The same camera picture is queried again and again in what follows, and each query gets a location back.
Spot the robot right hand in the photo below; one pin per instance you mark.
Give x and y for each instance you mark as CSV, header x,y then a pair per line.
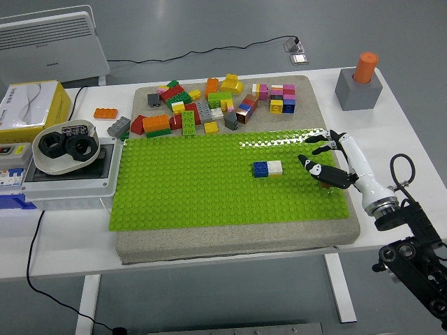
x,y
356,164

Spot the large yellow curved brick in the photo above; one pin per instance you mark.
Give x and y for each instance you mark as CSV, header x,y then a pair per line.
x,y
231,84

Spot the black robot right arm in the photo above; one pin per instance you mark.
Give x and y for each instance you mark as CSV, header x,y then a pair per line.
x,y
419,216

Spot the pink red blue brick stack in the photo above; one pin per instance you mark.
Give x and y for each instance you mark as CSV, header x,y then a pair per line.
x,y
288,98

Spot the yellow black white brick stack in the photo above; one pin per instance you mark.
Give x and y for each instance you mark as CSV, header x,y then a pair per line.
x,y
276,101

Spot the brown red blue brick stack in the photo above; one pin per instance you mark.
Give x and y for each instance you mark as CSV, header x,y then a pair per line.
x,y
246,109

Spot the dark grey sloped brick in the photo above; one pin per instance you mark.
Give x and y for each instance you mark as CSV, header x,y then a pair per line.
x,y
231,121

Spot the grey studded brick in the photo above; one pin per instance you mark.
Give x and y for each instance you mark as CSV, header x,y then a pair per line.
x,y
204,111

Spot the tall orange brick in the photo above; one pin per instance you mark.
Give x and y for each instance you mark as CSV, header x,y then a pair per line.
x,y
211,86

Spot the green studded baseplate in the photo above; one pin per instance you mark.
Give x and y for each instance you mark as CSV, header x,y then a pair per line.
x,y
192,181

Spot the long lime green brick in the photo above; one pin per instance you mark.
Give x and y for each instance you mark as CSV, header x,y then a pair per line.
x,y
188,122

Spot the white and yellow brick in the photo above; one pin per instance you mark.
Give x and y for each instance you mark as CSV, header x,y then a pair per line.
x,y
178,107

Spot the long red brick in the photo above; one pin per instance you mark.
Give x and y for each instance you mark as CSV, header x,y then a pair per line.
x,y
172,92

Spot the green flat brick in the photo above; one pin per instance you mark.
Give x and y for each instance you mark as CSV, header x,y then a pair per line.
x,y
159,133

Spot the wide orange brick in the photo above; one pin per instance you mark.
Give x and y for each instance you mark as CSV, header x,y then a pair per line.
x,y
156,123

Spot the red sloped brick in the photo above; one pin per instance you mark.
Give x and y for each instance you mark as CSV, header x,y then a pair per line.
x,y
138,125

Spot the dark green small brick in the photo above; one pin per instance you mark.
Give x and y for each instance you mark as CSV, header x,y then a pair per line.
x,y
124,136

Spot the light grey brick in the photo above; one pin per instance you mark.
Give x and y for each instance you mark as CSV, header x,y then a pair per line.
x,y
118,126

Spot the grey cube holder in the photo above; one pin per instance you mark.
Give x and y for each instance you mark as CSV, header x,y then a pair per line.
x,y
356,96

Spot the orange cylinder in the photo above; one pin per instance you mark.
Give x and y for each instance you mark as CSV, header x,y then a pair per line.
x,y
365,68

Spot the silver floor plate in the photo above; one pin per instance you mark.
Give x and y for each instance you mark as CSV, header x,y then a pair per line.
x,y
299,59

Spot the white table leg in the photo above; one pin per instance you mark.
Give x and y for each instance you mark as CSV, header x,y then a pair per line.
x,y
87,303
340,289

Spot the silver open floor socket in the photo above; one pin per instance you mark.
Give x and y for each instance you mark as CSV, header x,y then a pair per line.
x,y
293,45

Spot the grey-brown foam mat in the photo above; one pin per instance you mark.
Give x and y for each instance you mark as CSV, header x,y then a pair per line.
x,y
227,244

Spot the large black nut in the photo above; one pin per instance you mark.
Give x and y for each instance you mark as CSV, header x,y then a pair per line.
x,y
51,144
81,148

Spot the small dark circuit board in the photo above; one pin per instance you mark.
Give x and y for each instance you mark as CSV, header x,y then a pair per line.
x,y
74,130

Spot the grey junction box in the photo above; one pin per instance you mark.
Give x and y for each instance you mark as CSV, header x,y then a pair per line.
x,y
70,192

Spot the black plug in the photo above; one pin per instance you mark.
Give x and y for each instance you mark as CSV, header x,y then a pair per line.
x,y
119,331

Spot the white bowl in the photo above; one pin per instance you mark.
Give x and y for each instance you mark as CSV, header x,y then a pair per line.
x,y
52,167

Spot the white electric heater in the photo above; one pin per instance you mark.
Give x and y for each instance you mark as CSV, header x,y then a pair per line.
x,y
52,45

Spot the yellow tissue box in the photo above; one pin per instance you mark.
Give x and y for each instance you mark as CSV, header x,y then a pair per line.
x,y
21,101

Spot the blue block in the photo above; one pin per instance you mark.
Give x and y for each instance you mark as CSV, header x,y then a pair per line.
x,y
14,201

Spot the white circuit breaker blue switches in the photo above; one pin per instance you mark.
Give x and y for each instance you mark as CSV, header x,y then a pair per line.
x,y
10,178

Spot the grey switch box yellow label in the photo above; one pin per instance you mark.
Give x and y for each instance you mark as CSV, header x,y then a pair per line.
x,y
15,153

